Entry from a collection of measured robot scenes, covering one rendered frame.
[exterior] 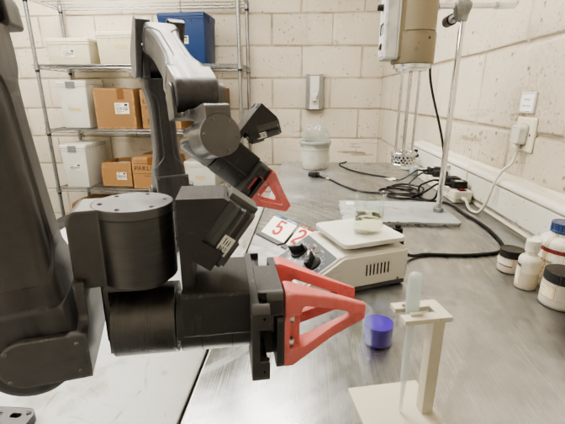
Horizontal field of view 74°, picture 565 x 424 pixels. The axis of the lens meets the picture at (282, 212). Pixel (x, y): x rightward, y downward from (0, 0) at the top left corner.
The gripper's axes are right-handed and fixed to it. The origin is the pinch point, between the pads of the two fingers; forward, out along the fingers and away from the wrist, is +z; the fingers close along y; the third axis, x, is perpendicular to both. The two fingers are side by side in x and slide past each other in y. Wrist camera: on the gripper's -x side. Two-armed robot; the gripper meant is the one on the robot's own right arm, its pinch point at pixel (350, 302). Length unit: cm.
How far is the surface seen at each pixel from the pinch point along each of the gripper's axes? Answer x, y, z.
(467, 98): -18, 97, 74
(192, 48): -49, 254, -30
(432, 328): 3.1, -0.5, 8.0
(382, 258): 8.0, 25.9, 14.8
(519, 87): -21, 65, 67
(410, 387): 13.0, 3.0, 8.8
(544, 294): 11.5, 17.2, 38.2
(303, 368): 13.9, 8.6, -2.0
